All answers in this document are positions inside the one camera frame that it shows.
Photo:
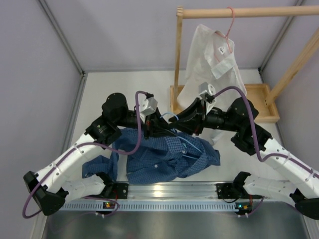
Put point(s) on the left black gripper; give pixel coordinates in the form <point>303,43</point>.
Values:
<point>154,126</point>

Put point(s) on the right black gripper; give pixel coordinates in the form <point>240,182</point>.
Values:
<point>193,120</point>

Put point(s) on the blue wire hanger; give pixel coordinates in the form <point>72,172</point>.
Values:
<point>181,138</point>

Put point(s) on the blue checkered shirt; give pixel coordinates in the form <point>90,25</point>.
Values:
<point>160,159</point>

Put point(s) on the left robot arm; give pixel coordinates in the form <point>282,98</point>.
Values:
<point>51,186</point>

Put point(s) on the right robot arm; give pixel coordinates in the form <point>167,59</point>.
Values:
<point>301,186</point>

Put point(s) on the white shirt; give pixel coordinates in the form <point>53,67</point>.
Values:
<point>211,59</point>

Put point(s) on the wooden clothes rack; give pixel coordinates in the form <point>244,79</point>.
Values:
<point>261,95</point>

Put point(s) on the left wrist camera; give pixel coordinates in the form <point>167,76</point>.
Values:
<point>148,107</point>

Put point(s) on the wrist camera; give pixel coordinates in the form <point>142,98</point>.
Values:
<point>148,107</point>
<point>207,91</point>

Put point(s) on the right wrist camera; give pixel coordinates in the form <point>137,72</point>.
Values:
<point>207,91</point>

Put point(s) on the aluminium mounting rail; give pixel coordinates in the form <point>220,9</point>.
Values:
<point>164,189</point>

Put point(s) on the pink wire hanger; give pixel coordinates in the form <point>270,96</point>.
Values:
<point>228,35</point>

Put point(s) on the perforated cable duct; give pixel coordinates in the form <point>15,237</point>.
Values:
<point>153,206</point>

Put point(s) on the right corner aluminium post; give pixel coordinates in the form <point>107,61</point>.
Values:
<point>276,43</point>

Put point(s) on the corner aluminium post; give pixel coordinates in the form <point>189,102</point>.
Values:
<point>63,39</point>
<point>276,43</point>

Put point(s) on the left corner aluminium post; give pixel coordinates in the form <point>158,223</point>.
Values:
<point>63,39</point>

